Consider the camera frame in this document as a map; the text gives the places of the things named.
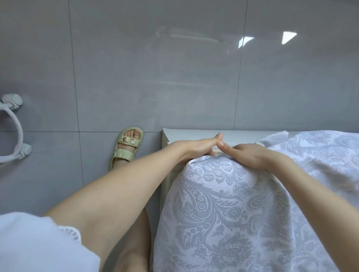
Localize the person's left hand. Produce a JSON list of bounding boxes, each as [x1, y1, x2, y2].
[[175, 130, 224, 166]]

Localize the person's right hand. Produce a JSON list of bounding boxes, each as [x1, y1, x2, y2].
[[216, 141, 276, 171]]

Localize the cream bed frame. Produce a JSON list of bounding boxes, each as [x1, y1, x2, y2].
[[156, 123, 359, 249]]

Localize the white floral bed sheet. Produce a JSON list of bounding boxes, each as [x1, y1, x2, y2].
[[150, 121, 359, 272]]

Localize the person's right forearm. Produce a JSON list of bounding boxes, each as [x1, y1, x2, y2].
[[258, 150, 359, 272]]

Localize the person's left forearm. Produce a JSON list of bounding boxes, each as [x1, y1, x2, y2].
[[42, 135, 191, 272]]

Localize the person's left beige sandal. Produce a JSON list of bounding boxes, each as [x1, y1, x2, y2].
[[108, 125, 145, 174]]

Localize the person's left leg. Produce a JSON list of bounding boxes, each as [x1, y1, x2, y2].
[[110, 159, 132, 172]]

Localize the person's leg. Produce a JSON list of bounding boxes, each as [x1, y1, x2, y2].
[[112, 206, 156, 272], [110, 159, 132, 172]]

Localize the person's right leg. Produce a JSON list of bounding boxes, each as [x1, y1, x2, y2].
[[112, 206, 156, 272]]

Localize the person's white lace dress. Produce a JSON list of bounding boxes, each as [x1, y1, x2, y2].
[[0, 210, 104, 272]]

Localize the white ring stand with casters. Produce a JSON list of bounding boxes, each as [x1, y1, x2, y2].
[[0, 92, 35, 166]]

